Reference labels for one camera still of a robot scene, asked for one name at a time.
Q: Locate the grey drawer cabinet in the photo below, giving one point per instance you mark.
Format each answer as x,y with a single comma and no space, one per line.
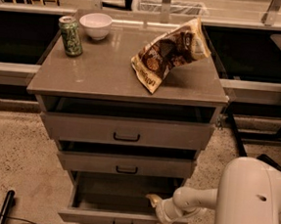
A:
104,72

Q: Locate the black office chair base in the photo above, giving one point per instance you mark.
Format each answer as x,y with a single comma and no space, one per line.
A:
269,161

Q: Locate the black stand leg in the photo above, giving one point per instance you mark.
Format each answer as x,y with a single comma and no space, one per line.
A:
6,207

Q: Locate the grey drawer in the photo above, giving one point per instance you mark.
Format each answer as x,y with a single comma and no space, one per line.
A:
144,125
129,160
99,198

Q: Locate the grey top drawer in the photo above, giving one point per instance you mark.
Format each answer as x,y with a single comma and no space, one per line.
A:
144,125

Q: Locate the grey bottom drawer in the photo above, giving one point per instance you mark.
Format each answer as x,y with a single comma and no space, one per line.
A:
99,198

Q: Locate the white bowl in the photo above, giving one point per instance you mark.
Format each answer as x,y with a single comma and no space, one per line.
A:
97,26

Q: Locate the brown chip bag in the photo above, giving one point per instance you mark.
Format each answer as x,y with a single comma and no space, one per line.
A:
183,45

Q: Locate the green soda can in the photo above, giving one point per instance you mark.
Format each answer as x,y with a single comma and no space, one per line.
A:
69,31

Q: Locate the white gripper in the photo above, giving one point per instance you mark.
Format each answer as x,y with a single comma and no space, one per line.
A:
162,211

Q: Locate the wire basket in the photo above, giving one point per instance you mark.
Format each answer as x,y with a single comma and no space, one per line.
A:
175,7

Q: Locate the grey middle drawer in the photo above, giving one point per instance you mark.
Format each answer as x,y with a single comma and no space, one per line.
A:
129,160

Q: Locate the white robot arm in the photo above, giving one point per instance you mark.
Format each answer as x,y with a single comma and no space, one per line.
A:
249,192

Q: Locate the black table leg frame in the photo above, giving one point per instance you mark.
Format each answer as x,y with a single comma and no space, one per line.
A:
251,137

